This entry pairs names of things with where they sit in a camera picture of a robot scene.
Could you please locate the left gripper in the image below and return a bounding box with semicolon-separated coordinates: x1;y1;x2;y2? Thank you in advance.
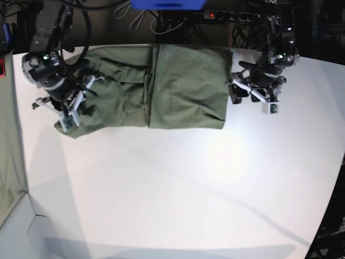
227;69;286;104

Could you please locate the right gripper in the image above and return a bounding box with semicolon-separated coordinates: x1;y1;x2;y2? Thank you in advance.
32;74;104;121

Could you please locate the olive green t-shirt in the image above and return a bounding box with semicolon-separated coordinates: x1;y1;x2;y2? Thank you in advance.
65;45;232;139

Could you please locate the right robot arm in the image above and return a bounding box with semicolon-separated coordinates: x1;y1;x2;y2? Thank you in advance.
22;1;97;125

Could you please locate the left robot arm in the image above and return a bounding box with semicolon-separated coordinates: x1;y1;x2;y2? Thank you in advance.
229;1;299;104

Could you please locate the red black clamp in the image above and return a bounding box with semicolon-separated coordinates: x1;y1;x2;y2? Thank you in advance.
0;58;5;78

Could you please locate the black power strip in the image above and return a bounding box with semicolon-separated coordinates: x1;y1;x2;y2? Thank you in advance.
202;10;261;23

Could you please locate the grey curtain cloth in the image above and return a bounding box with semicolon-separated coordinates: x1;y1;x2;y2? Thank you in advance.
1;54;28;224

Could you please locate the blue box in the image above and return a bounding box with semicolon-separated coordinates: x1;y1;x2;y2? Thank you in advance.
130;0;206;10

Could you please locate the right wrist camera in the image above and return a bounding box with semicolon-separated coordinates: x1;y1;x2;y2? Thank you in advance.
59;111;81;132

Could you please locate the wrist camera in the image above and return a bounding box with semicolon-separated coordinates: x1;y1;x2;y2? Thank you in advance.
59;111;81;132
262;101;280;115

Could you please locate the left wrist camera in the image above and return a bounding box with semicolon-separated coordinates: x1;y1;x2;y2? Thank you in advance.
262;101;280;115

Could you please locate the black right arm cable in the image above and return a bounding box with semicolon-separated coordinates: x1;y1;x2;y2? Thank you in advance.
59;0;94;68

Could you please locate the blue handled tool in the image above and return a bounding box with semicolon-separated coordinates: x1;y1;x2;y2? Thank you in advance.
3;23;12;45

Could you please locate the white looped cable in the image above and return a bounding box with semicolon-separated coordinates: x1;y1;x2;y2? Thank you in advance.
129;10;148;32

